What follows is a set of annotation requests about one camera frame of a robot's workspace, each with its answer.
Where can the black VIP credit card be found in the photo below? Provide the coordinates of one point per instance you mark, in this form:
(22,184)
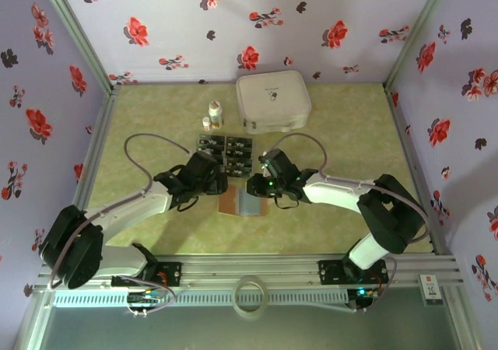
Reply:
(212,137)
(239,143)
(212,145)
(239,172)
(241,155)
(239,164)

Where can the clear acrylic card stand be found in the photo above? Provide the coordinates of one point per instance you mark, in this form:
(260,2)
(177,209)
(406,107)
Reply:
(225,148)

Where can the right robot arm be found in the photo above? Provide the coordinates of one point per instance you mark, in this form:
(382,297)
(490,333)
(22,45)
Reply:
(338,190)

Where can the small white pill bottle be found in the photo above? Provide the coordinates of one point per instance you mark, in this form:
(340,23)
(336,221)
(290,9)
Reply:
(206,124)

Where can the large white pill bottle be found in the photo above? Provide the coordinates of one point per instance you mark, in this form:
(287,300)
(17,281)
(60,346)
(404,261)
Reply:
(216,116)

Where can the white zip pouch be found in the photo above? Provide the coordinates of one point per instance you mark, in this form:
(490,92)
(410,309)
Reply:
(272,101)

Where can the small green circuit board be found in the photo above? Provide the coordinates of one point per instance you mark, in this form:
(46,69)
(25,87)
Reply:
(363,293)
(146,298)

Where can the white label box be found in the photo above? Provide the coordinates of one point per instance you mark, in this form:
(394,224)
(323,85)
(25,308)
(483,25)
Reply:
(431,289)

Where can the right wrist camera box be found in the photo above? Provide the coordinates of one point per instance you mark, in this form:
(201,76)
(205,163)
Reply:
(264,154)

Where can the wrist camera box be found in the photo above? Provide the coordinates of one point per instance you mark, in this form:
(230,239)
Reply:
(264,154)
(208,152)

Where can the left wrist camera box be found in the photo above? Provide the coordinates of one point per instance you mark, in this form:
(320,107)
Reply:
(208,152)

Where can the aluminium frame cross rail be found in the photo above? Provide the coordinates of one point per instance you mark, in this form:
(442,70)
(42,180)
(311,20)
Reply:
(249,266)

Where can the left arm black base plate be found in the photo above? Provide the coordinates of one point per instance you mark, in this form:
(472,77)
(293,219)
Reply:
(167,274)

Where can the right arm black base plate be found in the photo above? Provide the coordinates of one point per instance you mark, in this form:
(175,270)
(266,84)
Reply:
(330,272)

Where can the aluminium frame side rail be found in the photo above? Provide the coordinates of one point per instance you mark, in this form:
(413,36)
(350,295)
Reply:
(400,132)
(102,132)

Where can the aluminium frame corner post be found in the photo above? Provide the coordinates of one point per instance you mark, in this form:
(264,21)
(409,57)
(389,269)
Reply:
(416,27)
(74,27)

